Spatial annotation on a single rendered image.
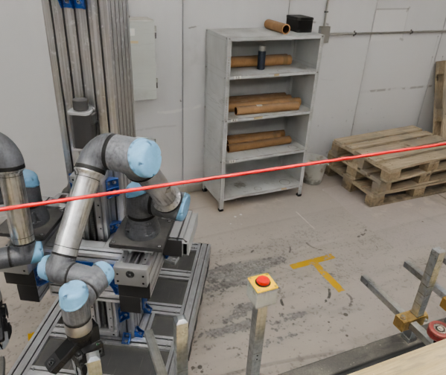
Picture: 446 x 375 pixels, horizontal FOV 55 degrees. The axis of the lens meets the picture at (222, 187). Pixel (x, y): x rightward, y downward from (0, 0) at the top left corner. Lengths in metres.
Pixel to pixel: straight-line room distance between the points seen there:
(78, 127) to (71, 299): 0.78
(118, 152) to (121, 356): 1.41
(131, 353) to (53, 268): 1.20
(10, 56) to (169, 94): 1.25
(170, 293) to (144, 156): 1.61
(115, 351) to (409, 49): 4.20
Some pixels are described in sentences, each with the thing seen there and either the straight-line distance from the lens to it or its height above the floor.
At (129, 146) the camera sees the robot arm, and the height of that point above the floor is 1.57.
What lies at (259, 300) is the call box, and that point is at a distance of 1.32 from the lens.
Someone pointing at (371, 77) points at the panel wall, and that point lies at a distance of 4.97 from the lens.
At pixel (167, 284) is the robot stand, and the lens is 2.84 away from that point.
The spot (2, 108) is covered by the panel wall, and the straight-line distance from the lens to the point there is 3.68.
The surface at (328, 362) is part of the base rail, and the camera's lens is 1.85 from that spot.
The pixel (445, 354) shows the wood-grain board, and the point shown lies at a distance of 1.77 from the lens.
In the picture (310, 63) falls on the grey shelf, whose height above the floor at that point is 1.29.
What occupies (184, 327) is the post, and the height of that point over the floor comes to 1.14.
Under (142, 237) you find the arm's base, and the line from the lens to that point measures 1.79.
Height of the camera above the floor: 2.08
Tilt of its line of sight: 28 degrees down
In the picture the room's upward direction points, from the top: 3 degrees clockwise
